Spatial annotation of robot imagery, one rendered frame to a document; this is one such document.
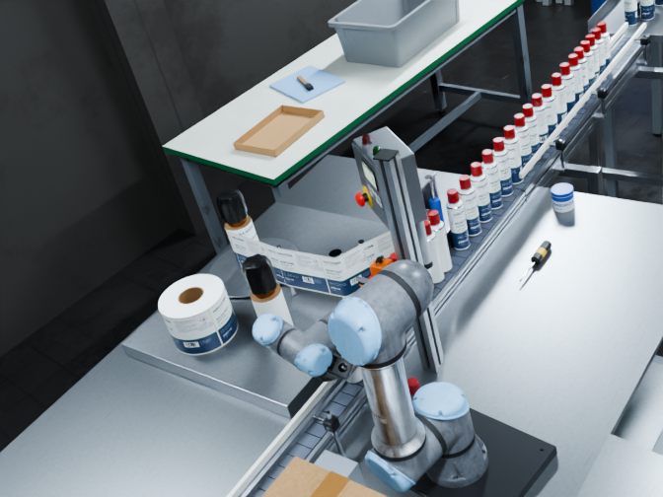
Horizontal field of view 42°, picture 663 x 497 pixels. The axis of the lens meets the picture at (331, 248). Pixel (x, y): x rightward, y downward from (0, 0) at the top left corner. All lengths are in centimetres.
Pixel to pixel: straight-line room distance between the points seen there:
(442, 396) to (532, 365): 45
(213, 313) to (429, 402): 82
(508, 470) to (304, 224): 126
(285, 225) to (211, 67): 206
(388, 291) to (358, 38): 268
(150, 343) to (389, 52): 197
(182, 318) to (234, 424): 34
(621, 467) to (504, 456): 26
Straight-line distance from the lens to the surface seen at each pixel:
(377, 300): 159
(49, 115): 443
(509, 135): 286
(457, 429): 196
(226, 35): 498
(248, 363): 250
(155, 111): 454
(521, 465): 210
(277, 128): 385
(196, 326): 253
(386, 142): 210
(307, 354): 195
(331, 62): 435
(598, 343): 240
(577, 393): 227
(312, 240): 290
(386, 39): 407
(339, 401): 229
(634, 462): 213
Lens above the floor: 247
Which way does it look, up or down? 34 degrees down
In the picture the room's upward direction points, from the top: 16 degrees counter-clockwise
